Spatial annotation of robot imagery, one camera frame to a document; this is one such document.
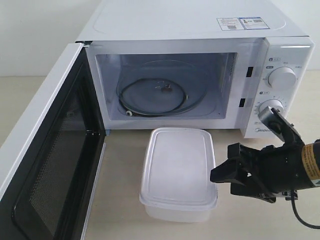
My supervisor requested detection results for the white warning label sticker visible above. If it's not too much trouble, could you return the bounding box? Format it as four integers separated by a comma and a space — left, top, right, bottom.
217, 17, 245, 31

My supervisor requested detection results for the blue energy label sticker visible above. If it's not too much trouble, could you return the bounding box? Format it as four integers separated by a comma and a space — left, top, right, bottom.
238, 17, 269, 30

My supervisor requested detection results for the white lidded plastic container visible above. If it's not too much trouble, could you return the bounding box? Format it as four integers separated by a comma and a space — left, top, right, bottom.
139, 127, 218, 223

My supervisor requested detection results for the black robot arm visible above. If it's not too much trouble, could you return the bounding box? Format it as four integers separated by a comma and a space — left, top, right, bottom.
210, 141, 320, 203

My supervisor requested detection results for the glass turntable plate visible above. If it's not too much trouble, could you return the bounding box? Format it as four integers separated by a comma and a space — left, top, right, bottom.
117, 60, 209, 118

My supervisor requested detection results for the upper white power knob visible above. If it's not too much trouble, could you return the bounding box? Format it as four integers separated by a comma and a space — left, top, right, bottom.
268, 66, 297, 91

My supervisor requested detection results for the lower white timer knob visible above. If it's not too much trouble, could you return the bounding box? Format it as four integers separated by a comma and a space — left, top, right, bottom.
258, 99, 285, 117

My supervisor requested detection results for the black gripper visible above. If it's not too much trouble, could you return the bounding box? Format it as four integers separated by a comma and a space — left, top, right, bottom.
209, 142, 307, 198

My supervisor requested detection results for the white microwave door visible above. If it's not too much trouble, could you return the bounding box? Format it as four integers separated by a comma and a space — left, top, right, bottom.
0, 42, 106, 240

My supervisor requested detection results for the black camera cable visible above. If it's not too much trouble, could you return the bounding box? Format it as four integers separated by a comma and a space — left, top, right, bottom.
284, 189, 320, 229

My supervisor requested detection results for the white Midea microwave oven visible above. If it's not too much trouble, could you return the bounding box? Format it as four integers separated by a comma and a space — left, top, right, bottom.
76, 0, 315, 139

